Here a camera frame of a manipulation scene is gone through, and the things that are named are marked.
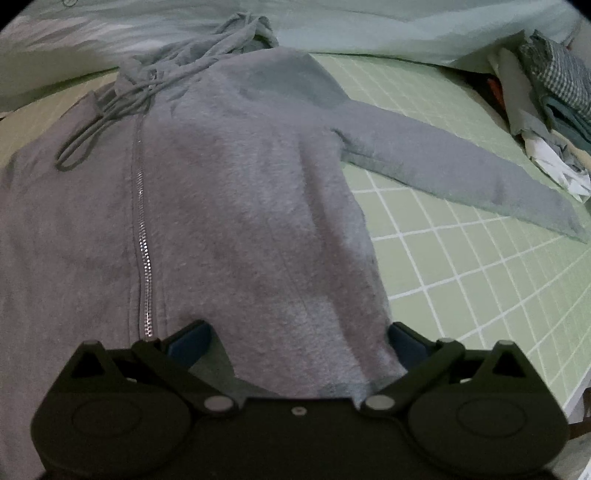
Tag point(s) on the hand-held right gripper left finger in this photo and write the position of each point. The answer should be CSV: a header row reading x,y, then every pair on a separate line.
x,y
190,345

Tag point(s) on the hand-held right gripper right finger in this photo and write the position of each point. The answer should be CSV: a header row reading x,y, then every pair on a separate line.
x,y
408,345

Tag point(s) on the grey zip hoodie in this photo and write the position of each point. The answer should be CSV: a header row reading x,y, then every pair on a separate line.
x,y
231,184

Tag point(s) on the pile of folded clothes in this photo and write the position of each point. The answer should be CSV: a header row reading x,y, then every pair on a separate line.
x,y
558,78

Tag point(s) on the white folded garment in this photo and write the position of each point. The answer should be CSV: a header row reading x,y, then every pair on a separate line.
x,y
563,166

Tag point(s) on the grey folded garment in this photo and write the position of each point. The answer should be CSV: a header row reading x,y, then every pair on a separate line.
x,y
512,92

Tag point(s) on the carrot print pale quilt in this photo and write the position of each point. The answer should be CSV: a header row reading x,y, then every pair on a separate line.
x,y
369,27

